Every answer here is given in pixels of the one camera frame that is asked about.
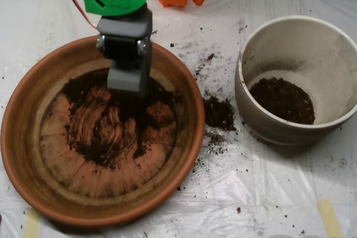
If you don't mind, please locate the terracotta clay bowl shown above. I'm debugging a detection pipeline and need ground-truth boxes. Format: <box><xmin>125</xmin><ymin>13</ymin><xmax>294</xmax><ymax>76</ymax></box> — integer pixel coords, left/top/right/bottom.
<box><xmin>0</xmin><ymin>33</ymin><xmax>206</xmax><ymax>228</ymax></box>

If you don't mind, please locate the spilled dark soil heap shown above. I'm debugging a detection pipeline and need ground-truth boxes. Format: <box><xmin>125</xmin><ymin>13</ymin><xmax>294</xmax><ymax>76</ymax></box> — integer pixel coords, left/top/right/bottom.
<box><xmin>202</xmin><ymin>96</ymin><xmax>237</xmax><ymax>132</ymax></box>

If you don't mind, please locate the red and white servo cable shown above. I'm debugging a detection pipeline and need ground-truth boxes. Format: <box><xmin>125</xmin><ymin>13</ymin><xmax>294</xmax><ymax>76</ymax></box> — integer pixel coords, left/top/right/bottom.
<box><xmin>59</xmin><ymin>0</ymin><xmax>98</xmax><ymax>30</ymax></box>

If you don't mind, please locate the white ceramic pot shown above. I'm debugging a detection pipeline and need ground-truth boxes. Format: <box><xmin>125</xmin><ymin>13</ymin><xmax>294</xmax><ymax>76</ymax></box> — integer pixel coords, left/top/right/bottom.
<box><xmin>234</xmin><ymin>14</ymin><xmax>357</xmax><ymax>152</ymax></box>

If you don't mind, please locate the beige masking tape strip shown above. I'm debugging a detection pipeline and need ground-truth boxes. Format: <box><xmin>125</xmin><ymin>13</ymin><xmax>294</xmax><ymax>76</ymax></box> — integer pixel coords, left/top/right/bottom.
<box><xmin>317</xmin><ymin>198</ymin><xmax>344</xmax><ymax>238</ymax></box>
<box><xmin>22</xmin><ymin>208</ymin><xmax>42</xmax><ymax>238</ymax></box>

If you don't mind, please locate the white plastic sheet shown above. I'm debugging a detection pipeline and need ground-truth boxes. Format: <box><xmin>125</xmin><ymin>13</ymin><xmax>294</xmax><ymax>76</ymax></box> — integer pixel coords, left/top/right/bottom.
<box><xmin>0</xmin><ymin>0</ymin><xmax>357</xmax><ymax>238</ymax></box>

